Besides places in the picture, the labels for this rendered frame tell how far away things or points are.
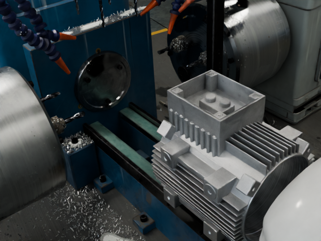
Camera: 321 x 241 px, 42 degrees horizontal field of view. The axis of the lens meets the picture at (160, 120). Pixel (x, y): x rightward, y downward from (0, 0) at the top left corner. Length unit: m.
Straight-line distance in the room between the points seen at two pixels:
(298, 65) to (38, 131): 0.68
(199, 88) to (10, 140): 0.32
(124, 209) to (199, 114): 0.39
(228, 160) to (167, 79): 0.80
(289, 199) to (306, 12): 0.82
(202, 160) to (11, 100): 0.32
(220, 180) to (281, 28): 0.51
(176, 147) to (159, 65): 0.85
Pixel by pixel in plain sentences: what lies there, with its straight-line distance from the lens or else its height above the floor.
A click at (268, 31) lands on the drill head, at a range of 1.00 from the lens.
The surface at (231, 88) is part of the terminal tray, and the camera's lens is 0.71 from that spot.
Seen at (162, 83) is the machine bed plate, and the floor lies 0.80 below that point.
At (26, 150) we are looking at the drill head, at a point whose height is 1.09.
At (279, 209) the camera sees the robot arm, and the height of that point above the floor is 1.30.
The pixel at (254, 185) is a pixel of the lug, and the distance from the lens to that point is 0.60.
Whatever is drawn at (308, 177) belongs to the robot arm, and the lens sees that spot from 0.28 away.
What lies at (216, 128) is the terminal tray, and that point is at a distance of 0.62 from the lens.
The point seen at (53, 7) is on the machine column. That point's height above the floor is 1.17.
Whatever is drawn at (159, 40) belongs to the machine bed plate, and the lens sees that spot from 1.69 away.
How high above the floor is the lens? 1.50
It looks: 35 degrees down
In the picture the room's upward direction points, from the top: 4 degrees counter-clockwise
